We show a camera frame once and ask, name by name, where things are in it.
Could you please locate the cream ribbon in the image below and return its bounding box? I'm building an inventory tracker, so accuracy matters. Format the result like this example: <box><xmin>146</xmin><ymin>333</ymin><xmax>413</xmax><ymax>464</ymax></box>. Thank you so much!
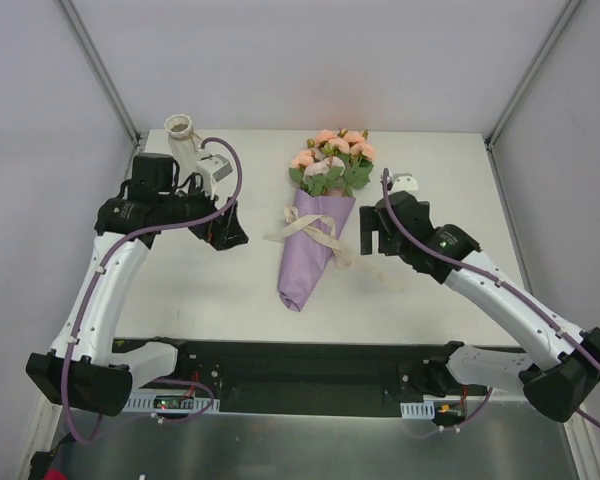
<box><xmin>263</xmin><ymin>206</ymin><xmax>405</xmax><ymax>292</ymax></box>

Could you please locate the pink rose stem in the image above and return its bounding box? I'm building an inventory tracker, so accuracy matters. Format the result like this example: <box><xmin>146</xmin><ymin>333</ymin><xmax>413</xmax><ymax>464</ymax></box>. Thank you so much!
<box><xmin>306</xmin><ymin>130</ymin><xmax>350</xmax><ymax>161</ymax></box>
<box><xmin>288</xmin><ymin>150</ymin><xmax>330</xmax><ymax>196</ymax></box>
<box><xmin>301</xmin><ymin>157</ymin><xmax>353</xmax><ymax>197</ymax></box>
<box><xmin>334</xmin><ymin>130</ymin><xmax>376</xmax><ymax>190</ymax></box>

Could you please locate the purple wrapping paper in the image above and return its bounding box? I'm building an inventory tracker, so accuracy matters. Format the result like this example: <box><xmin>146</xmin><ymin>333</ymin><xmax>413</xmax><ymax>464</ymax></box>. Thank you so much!
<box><xmin>277</xmin><ymin>189</ymin><xmax>355</xmax><ymax>312</ymax></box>

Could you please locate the white ribbed ceramic vase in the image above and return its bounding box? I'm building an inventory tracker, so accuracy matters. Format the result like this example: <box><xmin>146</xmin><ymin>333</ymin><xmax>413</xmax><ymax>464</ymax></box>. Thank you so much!
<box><xmin>164</xmin><ymin>114</ymin><xmax>200</xmax><ymax>175</ymax></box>

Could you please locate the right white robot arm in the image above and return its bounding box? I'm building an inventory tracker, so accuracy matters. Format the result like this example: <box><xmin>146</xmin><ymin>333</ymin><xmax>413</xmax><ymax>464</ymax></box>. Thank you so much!
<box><xmin>359</xmin><ymin>191</ymin><xmax>600</xmax><ymax>423</ymax></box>

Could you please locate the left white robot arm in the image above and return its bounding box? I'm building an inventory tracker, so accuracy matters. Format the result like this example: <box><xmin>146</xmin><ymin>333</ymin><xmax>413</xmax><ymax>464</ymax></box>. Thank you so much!
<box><xmin>26</xmin><ymin>153</ymin><xmax>248</xmax><ymax>416</ymax></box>

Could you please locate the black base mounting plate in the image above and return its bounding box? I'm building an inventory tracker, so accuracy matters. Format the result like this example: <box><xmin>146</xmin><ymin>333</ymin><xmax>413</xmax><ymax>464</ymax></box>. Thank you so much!
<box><xmin>112</xmin><ymin>337</ymin><xmax>481</xmax><ymax>415</ymax></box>

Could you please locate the red cloth object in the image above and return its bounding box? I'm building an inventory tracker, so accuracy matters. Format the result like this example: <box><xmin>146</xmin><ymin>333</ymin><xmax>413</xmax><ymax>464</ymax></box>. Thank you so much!
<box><xmin>42</xmin><ymin>469</ymin><xmax>68</xmax><ymax>480</ymax></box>

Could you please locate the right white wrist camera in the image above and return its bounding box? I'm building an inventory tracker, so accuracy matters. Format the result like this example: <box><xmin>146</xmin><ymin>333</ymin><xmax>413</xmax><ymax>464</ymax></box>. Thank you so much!
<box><xmin>387</xmin><ymin>173</ymin><xmax>419</xmax><ymax>195</ymax></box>

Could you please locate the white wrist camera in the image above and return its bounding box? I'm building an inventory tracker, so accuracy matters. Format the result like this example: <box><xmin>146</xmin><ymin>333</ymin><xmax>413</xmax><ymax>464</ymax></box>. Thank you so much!
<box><xmin>194</xmin><ymin>154</ymin><xmax>233</xmax><ymax>198</ymax></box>
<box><xmin>387</xmin><ymin>173</ymin><xmax>419</xmax><ymax>195</ymax></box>

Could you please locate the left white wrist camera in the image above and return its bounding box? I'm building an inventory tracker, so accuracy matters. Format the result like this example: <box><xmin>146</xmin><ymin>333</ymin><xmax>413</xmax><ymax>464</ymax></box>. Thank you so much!
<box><xmin>194</xmin><ymin>154</ymin><xmax>233</xmax><ymax>198</ymax></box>

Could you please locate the left white cable duct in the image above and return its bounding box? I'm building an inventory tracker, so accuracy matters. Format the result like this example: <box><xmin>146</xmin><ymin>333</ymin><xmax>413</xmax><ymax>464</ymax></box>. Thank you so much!
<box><xmin>122</xmin><ymin>392</ymin><xmax>220</xmax><ymax>415</ymax></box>

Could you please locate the white cable duct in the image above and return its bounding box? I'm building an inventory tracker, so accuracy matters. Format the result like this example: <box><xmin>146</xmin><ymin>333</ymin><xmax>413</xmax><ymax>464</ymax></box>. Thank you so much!
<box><xmin>400</xmin><ymin>400</ymin><xmax>436</xmax><ymax>420</ymax></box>
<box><xmin>122</xmin><ymin>392</ymin><xmax>220</xmax><ymax>415</ymax></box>

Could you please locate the right white cable duct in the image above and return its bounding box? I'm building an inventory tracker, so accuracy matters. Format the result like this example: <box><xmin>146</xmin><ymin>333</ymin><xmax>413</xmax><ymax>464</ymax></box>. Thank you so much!
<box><xmin>400</xmin><ymin>400</ymin><xmax>436</xmax><ymax>420</ymax></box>

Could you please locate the left aluminium frame post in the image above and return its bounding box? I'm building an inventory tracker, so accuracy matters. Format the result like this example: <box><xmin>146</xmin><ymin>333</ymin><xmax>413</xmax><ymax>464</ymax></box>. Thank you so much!
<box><xmin>56</xmin><ymin>0</ymin><xmax>141</xmax><ymax>144</ymax></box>

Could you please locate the aluminium frame post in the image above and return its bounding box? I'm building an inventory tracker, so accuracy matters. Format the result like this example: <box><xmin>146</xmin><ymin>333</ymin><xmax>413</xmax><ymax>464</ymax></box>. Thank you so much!
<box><xmin>56</xmin><ymin>0</ymin><xmax>141</xmax><ymax>144</ymax></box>
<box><xmin>485</xmin><ymin>0</ymin><xmax>585</xmax><ymax>152</ymax></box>

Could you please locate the right aluminium frame post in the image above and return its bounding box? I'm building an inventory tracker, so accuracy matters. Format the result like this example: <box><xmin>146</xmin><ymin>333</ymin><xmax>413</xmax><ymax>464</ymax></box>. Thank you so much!
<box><xmin>485</xmin><ymin>0</ymin><xmax>585</xmax><ymax>152</ymax></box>

